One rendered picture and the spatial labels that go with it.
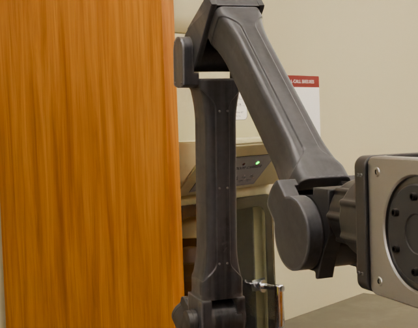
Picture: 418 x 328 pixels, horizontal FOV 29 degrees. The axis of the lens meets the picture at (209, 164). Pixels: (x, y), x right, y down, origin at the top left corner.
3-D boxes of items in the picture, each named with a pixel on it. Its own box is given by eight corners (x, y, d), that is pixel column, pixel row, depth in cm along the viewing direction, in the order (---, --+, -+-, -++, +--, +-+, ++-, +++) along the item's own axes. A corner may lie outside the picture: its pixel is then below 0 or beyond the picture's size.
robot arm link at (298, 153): (190, -28, 106) (260, -26, 110) (170, 54, 115) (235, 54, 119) (316, 239, 78) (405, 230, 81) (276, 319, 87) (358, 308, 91)
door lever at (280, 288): (267, 323, 171) (259, 326, 169) (265, 278, 170) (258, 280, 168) (288, 327, 167) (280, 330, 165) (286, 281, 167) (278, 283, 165)
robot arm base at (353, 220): (366, 293, 71) (363, 156, 71) (321, 278, 79) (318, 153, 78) (448, 283, 74) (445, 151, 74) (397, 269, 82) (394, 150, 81)
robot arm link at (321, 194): (336, 191, 77) (385, 187, 79) (288, 184, 87) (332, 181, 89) (338, 286, 78) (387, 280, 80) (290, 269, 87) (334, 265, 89)
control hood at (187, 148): (163, 196, 149) (161, 142, 148) (270, 182, 173) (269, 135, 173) (210, 199, 141) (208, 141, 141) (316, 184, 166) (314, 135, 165)
